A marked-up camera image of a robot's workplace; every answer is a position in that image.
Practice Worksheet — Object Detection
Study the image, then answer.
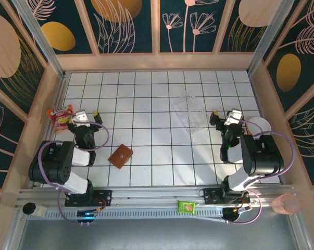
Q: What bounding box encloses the clear acrylic box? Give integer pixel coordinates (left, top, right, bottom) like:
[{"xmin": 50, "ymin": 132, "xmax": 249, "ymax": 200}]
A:
[{"xmin": 171, "ymin": 90, "xmax": 209, "ymax": 135}]

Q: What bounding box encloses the brown leather card holder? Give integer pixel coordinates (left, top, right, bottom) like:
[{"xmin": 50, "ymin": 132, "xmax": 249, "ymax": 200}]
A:
[{"xmin": 108, "ymin": 144, "xmax": 134, "ymax": 169}]

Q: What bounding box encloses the red snack packet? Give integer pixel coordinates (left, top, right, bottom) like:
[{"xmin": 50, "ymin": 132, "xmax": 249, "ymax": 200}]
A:
[{"xmin": 46, "ymin": 104, "xmax": 76, "ymax": 135}]

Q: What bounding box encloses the white bowl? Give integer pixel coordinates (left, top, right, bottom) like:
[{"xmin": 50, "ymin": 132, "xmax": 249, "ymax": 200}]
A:
[{"xmin": 246, "ymin": 116, "xmax": 272, "ymax": 136}]

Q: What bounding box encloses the left controller board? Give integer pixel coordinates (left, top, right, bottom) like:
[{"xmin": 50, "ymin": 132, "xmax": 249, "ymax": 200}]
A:
[{"xmin": 77, "ymin": 209, "xmax": 98, "ymax": 225}]

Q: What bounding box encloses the controller board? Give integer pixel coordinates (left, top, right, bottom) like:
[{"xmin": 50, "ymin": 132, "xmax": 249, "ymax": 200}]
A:
[
  {"xmin": 77, "ymin": 209, "xmax": 98, "ymax": 225},
  {"xmin": 222, "ymin": 207, "xmax": 253, "ymax": 224}
]

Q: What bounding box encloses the right controller board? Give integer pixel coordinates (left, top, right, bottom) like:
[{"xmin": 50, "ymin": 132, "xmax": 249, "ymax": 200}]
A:
[{"xmin": 222, "ymin": 207, "xmax": 253, "ymax": 224}]

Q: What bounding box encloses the green snack packet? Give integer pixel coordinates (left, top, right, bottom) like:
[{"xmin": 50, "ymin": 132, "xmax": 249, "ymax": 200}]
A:
[{"xmin": 177, "ymin": 199, "xmax": 196, "ymax": 215}]

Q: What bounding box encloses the pink plastic cup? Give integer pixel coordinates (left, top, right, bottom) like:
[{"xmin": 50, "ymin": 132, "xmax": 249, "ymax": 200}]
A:
[{"xmin": 272, "ymin": 193, "xmax": 302, "ymax": 216}]

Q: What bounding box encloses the black round knob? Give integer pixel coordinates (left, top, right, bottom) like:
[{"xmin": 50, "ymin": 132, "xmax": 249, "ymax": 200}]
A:
[{"xmin": 22, "ymin": 202, "xmax": 36, "ymax": 215}]

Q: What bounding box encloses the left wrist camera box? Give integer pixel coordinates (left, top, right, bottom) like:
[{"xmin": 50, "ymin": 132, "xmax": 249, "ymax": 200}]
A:
[{"xmin": 72, "ymin": 110, "xmax": 91, "ymax": 128}]

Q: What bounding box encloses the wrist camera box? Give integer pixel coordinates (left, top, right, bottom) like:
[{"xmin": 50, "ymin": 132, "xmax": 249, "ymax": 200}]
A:
[
  {"xmin": 72, "ymin": 110, "xmax": 91, "ymax": 128},
  {"xmin": 223, "ymin": 108, "xmax": 243, "ymax": 126}
]

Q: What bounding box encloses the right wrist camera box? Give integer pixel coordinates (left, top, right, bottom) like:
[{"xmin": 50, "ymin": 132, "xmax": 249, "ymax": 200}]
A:
[{"xmin": 223, "ymin": 108, "xmax": 243, "ymax": 126}]

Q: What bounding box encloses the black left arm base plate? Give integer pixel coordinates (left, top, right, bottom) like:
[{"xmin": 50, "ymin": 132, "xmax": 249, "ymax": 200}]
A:
[{"xmin": 65, "ymin": 189, "xmax": 113, "ymax": 207}]

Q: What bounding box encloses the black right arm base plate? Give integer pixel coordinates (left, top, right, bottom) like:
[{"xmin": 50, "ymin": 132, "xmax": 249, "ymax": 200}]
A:
[{"xmin": 203, "ymin": 187, "xmax": 251, "ymax": 206}]

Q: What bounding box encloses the aluminium mounting rail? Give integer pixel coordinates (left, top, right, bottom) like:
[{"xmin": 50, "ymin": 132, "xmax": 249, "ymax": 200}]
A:
[{"xmin": 16, "ymin": 185, "xmax": 295, "ymax": 209}]

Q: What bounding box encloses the aluminium frame post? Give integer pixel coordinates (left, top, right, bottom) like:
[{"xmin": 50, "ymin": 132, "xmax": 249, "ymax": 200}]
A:
[
  {"xmin": 12, "ymin": 0, "xmax": 67, "ymax": 79},
  {"xmin": 247, "ymin": 0, "xmax": 295, "ymax": 76}
]

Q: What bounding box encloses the white slotted cable duct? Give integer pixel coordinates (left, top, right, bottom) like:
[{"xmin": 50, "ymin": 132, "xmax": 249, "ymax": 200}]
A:
[{"xmin": 26, "ymin": 208, "xmax": 225, "ymax": 222}]

